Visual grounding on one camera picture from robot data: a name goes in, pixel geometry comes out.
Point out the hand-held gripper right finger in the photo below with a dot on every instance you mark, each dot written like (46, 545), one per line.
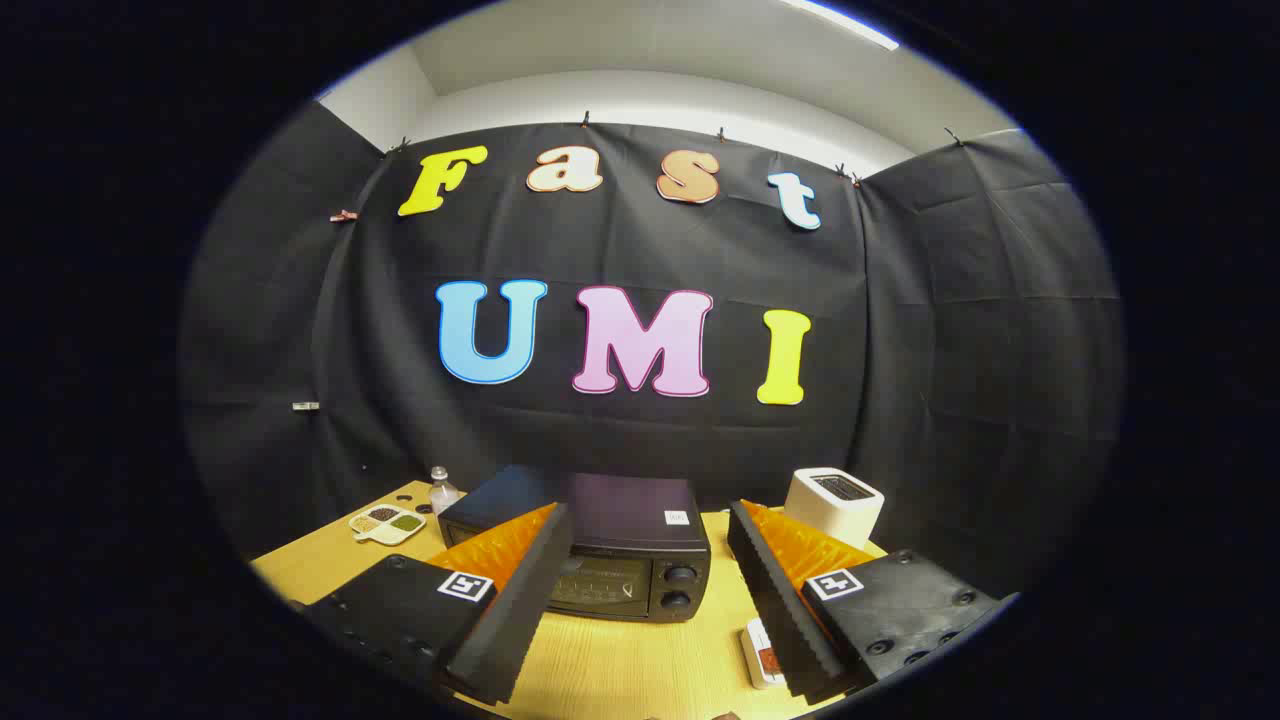
(775, 600)

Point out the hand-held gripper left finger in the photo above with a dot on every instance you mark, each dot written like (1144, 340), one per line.
(520, 610)

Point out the black toaster oven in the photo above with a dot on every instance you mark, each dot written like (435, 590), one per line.
(620, 520)

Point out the white toaster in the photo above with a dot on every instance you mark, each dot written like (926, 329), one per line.
(830, 510)

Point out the white rectangular tray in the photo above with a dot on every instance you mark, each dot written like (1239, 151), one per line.
(755, 640)

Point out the small clear bottle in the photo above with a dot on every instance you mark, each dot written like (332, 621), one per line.
(442, 494)

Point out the white divided spice dish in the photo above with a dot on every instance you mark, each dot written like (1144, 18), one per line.
(388, 523)

